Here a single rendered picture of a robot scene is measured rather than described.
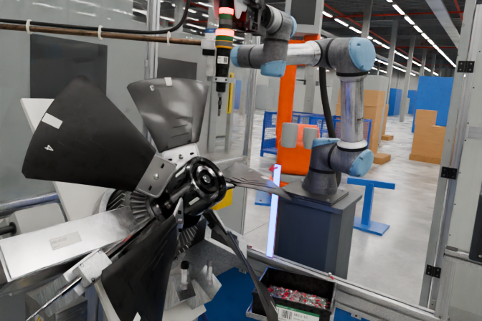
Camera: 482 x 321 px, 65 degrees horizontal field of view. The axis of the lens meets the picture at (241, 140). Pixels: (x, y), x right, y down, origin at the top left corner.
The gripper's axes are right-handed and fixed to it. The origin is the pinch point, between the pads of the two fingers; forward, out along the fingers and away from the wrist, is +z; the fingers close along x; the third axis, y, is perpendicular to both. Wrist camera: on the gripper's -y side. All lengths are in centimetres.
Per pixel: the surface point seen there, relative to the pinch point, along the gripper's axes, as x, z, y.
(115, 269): -12, 37, 51
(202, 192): -7.2, 10.5, 44.9
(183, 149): 6.0, 2.6, 38.2
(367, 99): 179, -785, 27
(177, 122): 10.4, 0.7, 32.1
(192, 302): 0, 3, 77
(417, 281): -26, -250, 165
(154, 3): 70, -45, -11
